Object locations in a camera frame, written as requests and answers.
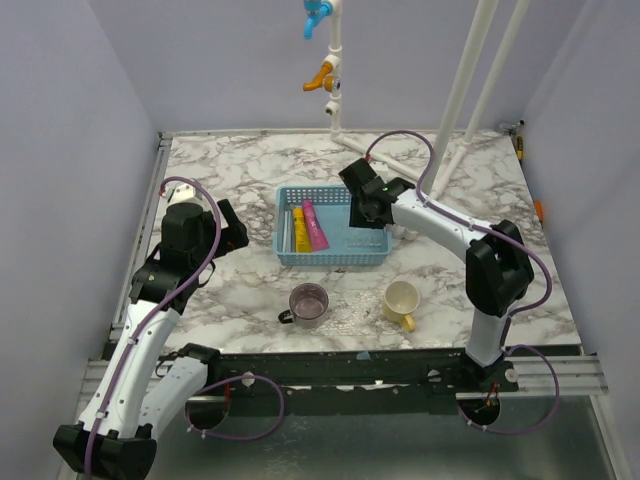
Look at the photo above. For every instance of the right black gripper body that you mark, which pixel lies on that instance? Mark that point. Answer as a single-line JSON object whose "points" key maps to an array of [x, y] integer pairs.
{"points": [[360, 218]]}

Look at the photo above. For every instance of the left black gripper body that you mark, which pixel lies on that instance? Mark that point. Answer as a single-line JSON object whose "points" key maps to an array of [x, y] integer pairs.
{"points": [[211, 233]]}

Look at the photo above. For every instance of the blue plastic basket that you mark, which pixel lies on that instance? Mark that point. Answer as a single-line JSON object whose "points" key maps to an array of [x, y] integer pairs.
{"points": [[347, 246]]}

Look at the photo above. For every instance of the pink toothpaste tube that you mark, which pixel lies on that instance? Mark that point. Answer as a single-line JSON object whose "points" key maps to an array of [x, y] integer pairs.
{"points": [[317, 237]]}

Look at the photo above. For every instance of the yellow toothpaste tube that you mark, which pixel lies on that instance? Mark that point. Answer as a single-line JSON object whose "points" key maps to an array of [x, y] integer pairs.
{"points": [[301, 236]]}

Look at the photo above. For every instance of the yellow mug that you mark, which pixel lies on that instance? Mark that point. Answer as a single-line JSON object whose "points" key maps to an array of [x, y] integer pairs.
{"points": [[400, 301]]}

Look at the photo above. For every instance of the purple translucent cup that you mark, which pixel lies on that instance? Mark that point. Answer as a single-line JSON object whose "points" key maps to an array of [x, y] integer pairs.
{"points": [[308, 307]]}

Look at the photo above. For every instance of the clear textured round tray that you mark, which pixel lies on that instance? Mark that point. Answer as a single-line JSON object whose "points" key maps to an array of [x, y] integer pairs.
{"points": [[364, 313]]}

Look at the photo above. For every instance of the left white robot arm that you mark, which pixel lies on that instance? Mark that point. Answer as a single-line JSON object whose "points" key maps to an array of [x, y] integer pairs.
{"points": [[116, 435]]}

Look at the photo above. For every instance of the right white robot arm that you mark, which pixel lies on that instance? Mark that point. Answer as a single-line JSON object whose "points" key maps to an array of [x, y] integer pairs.
{"points": [[498, 271]]}

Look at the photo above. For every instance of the grey toothbrush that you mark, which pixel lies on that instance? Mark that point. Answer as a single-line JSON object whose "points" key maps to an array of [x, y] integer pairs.
{"points": [[286, 231]]}

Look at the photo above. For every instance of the orange tap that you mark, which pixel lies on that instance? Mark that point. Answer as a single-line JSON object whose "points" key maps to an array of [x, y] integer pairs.
{"points": [[324, 79]]}

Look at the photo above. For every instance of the yellow tool in corner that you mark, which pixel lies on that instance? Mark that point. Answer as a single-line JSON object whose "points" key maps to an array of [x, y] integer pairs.
{"points": [[519, 140]]}

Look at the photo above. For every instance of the blue tap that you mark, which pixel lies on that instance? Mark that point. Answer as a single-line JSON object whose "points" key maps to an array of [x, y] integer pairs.
{"points": [[316, 11]]}

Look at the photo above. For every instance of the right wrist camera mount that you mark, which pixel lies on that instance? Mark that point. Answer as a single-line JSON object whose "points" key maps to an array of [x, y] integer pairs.
{"points": [[381, 168]]}

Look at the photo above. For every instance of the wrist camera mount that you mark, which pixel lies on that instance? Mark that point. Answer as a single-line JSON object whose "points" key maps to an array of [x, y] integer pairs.
{"points": [[381, 168], [181, 193]]}

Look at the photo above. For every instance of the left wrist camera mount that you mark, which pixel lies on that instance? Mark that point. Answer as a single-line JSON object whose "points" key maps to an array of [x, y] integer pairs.
{"points": [[181, 193]]}

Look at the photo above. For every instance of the white pvc pipe frame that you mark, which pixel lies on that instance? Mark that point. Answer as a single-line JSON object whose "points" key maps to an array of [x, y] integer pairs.
{"points": [[437, 179]]}

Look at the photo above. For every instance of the orange clamp on wall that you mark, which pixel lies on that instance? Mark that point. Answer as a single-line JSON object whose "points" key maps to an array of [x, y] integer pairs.
{"points": [[539, 210]]}

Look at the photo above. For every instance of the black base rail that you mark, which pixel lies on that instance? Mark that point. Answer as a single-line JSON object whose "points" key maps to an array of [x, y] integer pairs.
{"points": [[343, 383]]}

